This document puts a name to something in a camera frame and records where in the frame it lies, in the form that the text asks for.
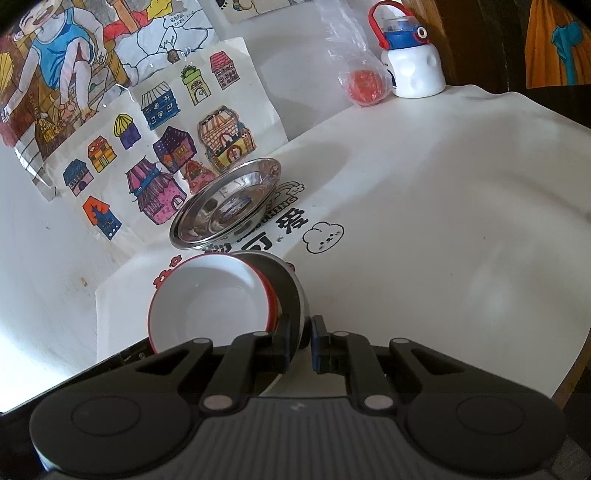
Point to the colourful houses drawing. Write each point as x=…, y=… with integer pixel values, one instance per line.
x=161, y=120

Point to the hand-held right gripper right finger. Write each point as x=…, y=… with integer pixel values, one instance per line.
x=318, y=346

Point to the steel plate with blue sticker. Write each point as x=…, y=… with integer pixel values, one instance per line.
x=221, y=203

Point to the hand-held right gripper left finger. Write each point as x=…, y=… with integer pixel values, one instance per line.
x=285, y=341

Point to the orange hanging cloth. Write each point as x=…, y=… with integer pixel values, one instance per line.
x=558, y=46

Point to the white printed tablecloth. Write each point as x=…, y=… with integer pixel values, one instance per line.
x=438, y=207

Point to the steel bowl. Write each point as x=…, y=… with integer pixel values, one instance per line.
x=288, y=286

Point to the clear plastic bag red item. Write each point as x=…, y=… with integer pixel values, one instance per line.
x=364, y=85

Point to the white bottle blue red lid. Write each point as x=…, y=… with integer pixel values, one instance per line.
x=415, y=69

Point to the child with fan drawing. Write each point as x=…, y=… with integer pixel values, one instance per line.
x=60, y=60

